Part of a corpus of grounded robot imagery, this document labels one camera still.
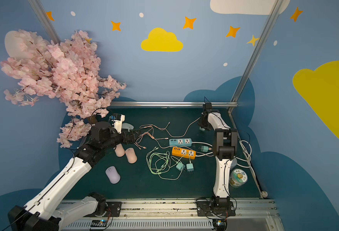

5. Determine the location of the pink wireless mouse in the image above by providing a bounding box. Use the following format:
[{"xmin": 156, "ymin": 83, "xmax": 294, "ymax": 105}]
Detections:
[
  {"xmin": 125, "ymin": 148, "xmax": 138, "ymax": 164},
  {"xmin": 114, "ymin": 144, "xmax": 125, "ymax": 157}
]

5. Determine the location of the lilac wireless mouse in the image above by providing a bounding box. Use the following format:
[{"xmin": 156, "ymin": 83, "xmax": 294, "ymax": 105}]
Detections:
[{"xmin": 106, "ymin": 166, "xmax": 121, "ymax": 184}]

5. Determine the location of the green charging cable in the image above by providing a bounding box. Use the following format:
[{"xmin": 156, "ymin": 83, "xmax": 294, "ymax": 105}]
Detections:
[{"xmin": 145, "ymin": 147, "xmax": 187, "ymax": 181}]

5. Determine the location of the teal charger with green cable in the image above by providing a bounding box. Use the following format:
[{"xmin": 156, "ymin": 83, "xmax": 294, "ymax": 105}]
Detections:
[{"xmin": 176, "ymin": 162, "xmax": 185, "ymax": 172}]

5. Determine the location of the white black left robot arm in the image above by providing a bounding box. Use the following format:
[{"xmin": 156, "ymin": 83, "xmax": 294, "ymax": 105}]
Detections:
[{"xmin": 8, "ymin": 121, "xmax": 141, "ymax": 231}]

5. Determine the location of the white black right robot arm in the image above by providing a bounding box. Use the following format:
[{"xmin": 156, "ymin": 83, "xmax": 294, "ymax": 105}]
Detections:
[{"xmin": 197, "ymin": 102, "xmax": 238, "ymax": 211}]

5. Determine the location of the teal power strip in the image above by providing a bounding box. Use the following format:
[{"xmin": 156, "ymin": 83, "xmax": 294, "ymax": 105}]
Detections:
[{"xmin": 169, "ymin": 138, "xmax": 193, "ymax": 147}]

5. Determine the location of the orange power strip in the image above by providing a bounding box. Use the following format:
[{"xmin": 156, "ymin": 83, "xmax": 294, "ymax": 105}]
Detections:
[{"xmin": 171, "ymin": 147, "xmax": 196, "ymax": 160}]

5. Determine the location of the pink cherry blossom tree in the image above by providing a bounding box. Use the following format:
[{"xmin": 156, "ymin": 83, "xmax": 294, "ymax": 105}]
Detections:
[{"xmin": 1, "ymin": 30, "xmax": 126, "ymax": 148}]

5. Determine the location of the pale green wireless mouse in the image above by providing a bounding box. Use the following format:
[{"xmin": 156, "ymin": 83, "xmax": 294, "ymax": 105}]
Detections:
[{"xmin": 122, "ymin": 123, "xmax": 134, "ymax": 131}]

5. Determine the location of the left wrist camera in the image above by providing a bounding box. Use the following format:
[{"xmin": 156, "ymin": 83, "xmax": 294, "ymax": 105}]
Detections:
[{"xmin": 109, "ymin": 113, "xmax": 125, "ymax": 134}]

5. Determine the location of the aluminium frame rail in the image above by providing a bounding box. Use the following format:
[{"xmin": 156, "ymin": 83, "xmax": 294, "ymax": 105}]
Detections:
[{"xmin": 111, "ymin": 101, "xmax": 238, "ymax": 108}]

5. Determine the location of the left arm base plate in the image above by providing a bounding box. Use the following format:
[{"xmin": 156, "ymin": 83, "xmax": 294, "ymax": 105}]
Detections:
[{"xmin": 87, "ymin": 201, "xmax": 122, "ymax": 217}]

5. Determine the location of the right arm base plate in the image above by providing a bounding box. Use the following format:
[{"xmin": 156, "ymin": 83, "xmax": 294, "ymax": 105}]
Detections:
[{"xmin": 196, "ymin": 198, "xmax": 236, "ymax": 218}]

